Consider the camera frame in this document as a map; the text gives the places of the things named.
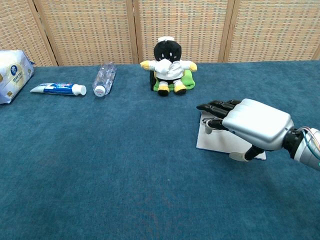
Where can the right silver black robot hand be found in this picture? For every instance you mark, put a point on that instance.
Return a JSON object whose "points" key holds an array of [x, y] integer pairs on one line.
{"points": [[260, 125]]}

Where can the blue and white box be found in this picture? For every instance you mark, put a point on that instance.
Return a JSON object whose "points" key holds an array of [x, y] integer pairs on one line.
{"points": [[217, 142]]}

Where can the green plush cushion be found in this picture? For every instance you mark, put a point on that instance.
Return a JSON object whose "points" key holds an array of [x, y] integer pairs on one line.
{"points": [[190, 80]]}

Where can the woven bamboo screen panel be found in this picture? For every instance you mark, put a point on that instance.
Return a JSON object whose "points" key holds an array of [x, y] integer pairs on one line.
{"points": [[17, 30], [195, 25], [87, 30], [275, 30]]}

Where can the black white plush penguin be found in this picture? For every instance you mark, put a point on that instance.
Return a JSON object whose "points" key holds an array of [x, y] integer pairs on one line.
{"points": [[167, 67]]}

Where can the clear plastic water bottle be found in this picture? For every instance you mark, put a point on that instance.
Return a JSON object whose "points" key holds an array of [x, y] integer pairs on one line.
{"points": [[105, 77]]}

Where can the teal carpet table mat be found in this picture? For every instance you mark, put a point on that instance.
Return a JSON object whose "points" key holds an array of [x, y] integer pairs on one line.
{"points": [[100, 162]]}

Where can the blue white toothpaste tube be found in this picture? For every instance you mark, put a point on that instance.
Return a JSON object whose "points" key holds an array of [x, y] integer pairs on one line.
{"points": [[57, 88]]}

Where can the white tissue pack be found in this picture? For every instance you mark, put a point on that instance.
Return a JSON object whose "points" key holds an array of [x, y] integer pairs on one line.
{"points": [[12, 75]]}

